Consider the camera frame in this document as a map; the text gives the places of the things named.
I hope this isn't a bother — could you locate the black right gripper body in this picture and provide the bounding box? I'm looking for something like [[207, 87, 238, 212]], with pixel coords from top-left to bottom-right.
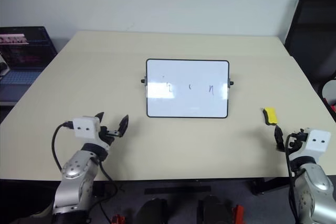
[[285, 128, 309, 152]]

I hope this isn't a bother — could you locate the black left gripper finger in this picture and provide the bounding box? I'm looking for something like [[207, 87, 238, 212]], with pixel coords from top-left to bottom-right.
[[117, 114, 130, 138], [94, 112, 106, 127]]

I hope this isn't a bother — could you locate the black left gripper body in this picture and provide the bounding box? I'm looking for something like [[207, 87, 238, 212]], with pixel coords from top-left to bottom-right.
[[98, 126, 121, 146]]

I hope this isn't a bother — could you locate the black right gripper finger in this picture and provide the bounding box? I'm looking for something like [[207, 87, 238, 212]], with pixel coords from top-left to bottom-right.
[[274, 126, 285, 152]]

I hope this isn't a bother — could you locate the yellow and black eraser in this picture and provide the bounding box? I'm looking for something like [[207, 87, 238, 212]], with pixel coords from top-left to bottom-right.
[[260, 106, 279, 126]]

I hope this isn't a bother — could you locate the black table foot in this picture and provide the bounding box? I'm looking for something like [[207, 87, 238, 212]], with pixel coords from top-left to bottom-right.
[[248, 175, 290, 196]]

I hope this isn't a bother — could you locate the white round object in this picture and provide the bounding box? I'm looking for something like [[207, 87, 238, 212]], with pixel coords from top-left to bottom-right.
[[321, 79, 336, 104]]

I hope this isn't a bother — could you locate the black-framed tabletop whiteboard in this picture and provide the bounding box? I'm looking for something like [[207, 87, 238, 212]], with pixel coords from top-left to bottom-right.
[[139, 58, 235, 120]]

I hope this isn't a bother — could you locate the black floor strip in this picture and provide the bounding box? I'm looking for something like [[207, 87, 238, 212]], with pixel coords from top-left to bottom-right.
[[144, 185, 212, 195]]

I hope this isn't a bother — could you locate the large dark rounded shape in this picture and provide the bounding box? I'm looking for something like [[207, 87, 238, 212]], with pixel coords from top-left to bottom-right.
[[196, 194, 234, 224]]

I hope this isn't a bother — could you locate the open laptop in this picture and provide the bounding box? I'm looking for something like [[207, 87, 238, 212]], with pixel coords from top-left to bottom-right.
[[0, 26, 59, 104]]

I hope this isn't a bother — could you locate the black office chair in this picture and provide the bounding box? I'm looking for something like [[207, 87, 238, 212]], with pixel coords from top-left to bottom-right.
[[284, 0, 336, 97]]

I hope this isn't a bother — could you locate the white object beside laptop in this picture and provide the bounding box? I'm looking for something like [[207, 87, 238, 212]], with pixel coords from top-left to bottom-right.
[[0, 55, 11, 77]]

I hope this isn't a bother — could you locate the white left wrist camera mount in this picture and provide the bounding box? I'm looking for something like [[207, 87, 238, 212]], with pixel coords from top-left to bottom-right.
[[72, 115, 110, 152]]

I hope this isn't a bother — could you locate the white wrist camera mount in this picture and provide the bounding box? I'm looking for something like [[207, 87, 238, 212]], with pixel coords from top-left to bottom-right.
[[298, 128, 331, 161], [72, 115, 110, 152]]

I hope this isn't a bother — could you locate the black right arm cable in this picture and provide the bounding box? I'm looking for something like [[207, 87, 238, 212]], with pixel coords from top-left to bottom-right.
[[285, 133, 301, 223]]

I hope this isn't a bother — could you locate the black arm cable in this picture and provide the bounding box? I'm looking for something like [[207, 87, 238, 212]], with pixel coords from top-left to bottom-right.
[[51, 121, 124, 224], [285, 133, 301, 223]]

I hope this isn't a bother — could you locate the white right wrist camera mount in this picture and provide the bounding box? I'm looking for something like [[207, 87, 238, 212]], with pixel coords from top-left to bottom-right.
[[298, 128, 331, 161]]

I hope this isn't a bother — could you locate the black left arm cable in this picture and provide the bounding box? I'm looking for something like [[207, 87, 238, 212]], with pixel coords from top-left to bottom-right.
[[51, 121, 124, 224]]

